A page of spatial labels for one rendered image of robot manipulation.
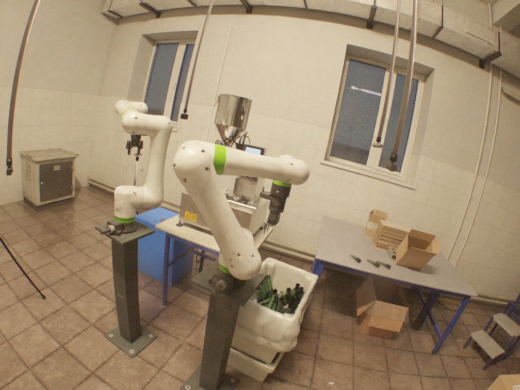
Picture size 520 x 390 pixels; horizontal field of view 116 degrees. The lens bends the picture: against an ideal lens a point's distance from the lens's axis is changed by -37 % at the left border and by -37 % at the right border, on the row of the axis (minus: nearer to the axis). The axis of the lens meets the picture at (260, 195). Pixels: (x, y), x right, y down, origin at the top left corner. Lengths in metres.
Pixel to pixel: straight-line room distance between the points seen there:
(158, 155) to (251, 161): 0.63
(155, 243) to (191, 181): 1.77
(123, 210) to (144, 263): 1.32
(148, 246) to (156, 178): 1.22
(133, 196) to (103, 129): 3.86
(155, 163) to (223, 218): 0.71
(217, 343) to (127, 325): 0.75
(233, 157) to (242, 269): 0.40
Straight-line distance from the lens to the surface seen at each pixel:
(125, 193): 1.41
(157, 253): 2.52
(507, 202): 4.31
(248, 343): 1.69
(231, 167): 0.94
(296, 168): 1.02
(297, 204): 3.39
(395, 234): 2.67
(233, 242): 0.86
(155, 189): 1.46
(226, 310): 1.23
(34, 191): 4.26
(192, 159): 0.75
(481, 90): 4.05
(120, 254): 1.56
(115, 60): 5.33
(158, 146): 1.42
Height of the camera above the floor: 1.58
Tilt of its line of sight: 14 degrees down
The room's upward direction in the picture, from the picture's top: 12 degrees clockwise
